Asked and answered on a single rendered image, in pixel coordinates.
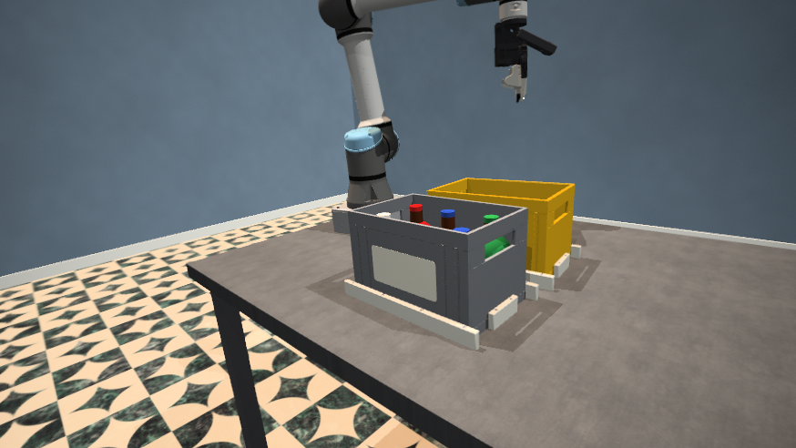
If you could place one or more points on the yellow divided crate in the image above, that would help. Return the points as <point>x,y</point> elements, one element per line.
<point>547,241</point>

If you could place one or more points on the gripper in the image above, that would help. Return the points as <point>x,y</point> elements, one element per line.
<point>512,50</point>

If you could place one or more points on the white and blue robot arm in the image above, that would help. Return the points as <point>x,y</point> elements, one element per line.
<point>375,141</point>

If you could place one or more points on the green bottle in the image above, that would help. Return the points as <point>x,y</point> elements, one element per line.
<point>496,245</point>

